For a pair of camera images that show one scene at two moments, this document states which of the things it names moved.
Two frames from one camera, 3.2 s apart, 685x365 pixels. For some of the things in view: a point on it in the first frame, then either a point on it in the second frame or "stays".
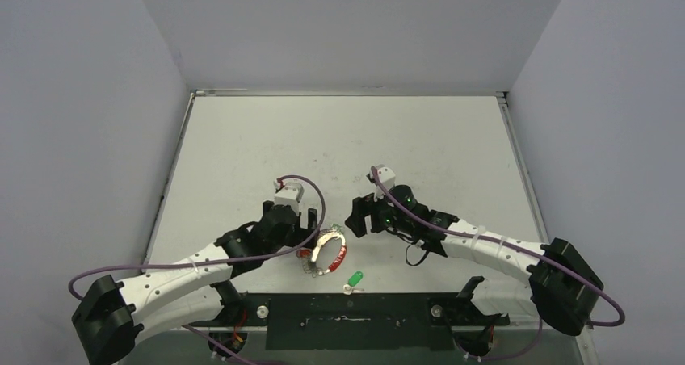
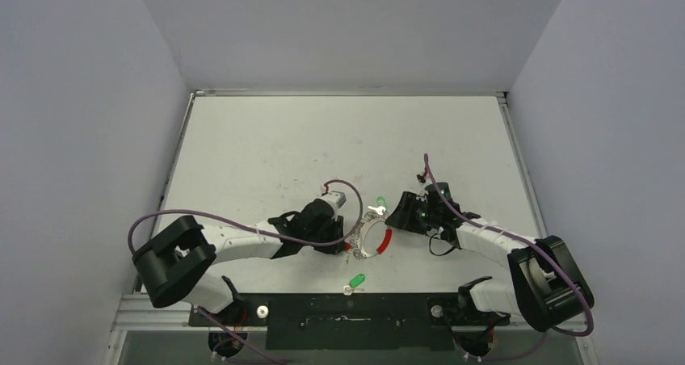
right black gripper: [366, 212] -> [405, 211]
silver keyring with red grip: [311, 266] -> [356, 245]
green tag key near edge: [349, 288] stays
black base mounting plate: [355, 321] stays
